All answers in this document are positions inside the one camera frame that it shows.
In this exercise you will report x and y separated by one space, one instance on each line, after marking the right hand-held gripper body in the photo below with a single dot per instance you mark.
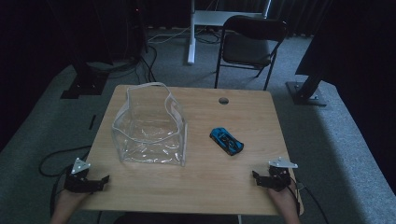
280 175

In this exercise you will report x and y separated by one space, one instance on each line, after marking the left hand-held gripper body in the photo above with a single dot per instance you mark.
77 180

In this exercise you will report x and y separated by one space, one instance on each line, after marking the blue toy car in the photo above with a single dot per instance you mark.
226 141

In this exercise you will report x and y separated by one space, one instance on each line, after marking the clear plastic bag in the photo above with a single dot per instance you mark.
149 146

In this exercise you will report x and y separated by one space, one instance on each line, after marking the person's left hand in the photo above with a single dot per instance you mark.
72 199

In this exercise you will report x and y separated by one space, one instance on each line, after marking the person's right hand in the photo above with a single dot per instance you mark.
281 197

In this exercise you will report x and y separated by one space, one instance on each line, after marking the small black floor object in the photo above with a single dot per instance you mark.
92 122

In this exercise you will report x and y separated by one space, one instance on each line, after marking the black metal stand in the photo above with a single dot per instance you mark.
85 77
308 87

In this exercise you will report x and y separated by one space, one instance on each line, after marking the black folding chair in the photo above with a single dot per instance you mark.
247 46

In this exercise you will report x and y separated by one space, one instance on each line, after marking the white desk frame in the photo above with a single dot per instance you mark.
199 21

